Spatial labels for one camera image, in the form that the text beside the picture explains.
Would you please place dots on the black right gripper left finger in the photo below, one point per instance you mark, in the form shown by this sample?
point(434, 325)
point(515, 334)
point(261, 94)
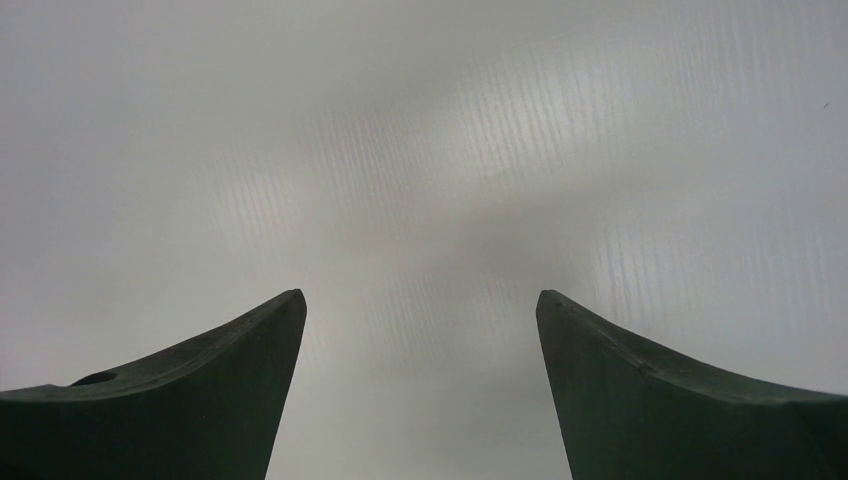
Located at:
point(206, 408)

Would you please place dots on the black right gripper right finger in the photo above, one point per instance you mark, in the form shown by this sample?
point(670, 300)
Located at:
point(631, 408)

